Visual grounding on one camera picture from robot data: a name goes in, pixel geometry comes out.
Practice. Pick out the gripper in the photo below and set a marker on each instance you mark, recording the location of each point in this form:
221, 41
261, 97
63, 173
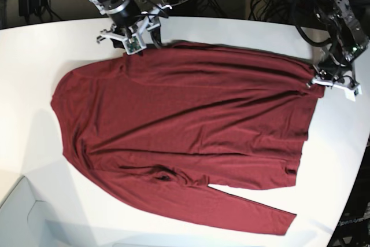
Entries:
120, 11
336, 65

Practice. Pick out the dark red long-sleeve t-shirt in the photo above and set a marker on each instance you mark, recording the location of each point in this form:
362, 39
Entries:
159, 130

